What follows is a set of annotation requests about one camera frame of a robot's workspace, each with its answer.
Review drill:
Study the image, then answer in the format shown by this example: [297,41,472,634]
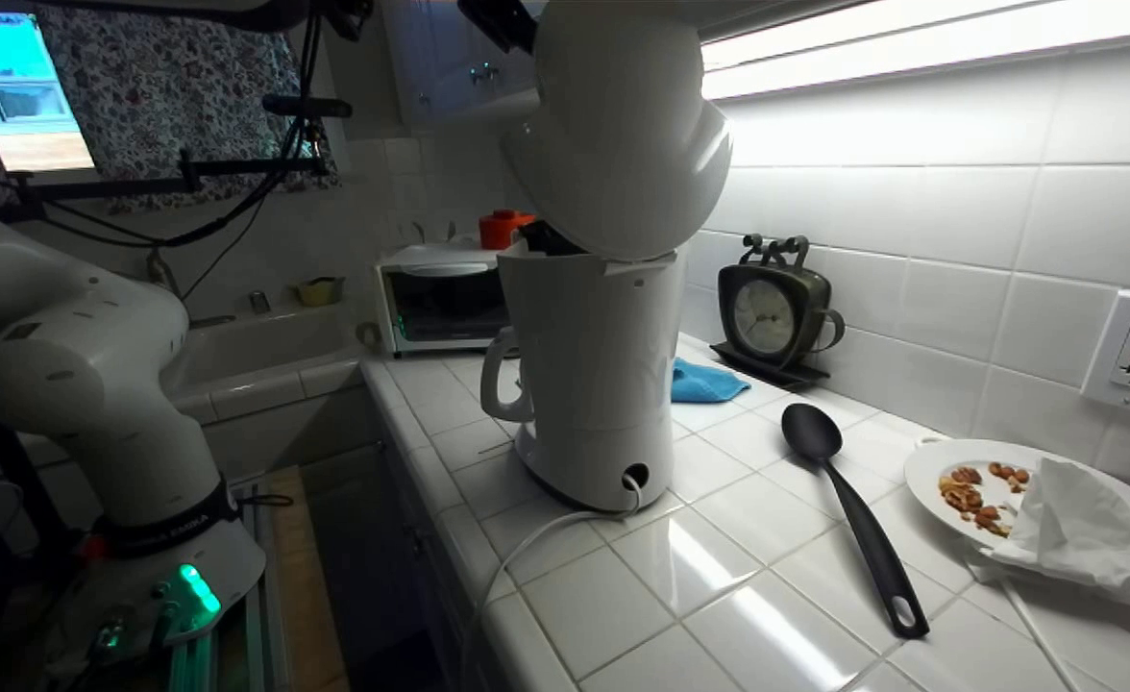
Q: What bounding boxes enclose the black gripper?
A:
[517,219,578,252]

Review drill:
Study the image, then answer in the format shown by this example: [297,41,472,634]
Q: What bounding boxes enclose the white coffeemaker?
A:
[479,250,682,514]

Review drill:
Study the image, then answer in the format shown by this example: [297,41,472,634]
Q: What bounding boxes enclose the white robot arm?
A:
[0,0,728,685]

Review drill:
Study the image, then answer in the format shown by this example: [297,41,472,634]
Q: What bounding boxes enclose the orange cup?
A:
[479,213,534,250]

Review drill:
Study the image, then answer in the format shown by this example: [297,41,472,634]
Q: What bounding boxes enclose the white toaster oven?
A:
[376,247,508,359]

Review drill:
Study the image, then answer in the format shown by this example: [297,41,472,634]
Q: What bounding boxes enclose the blue cloth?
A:
[671,359,745,402]

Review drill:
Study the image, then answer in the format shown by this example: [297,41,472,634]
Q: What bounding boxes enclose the black desk clock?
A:
[714,233,844,392]

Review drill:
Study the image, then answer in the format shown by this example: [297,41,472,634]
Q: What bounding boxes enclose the white kitchen sink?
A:
[163,309,361,423]

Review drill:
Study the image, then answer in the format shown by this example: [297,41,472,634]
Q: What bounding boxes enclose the black plastic spoon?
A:
[780,402,931,637]

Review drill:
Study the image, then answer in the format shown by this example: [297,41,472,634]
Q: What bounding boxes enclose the under-cabinet light strip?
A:
[701,0,1130,100]

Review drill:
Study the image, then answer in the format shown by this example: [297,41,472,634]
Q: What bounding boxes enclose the white plate with food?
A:
[901,437,1068,553]

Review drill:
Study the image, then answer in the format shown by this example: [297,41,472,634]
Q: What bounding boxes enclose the white crumpled napkin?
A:
[982,459,1130,602]

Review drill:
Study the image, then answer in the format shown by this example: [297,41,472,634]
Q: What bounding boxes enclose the white power cord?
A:
[475,466,653,607]

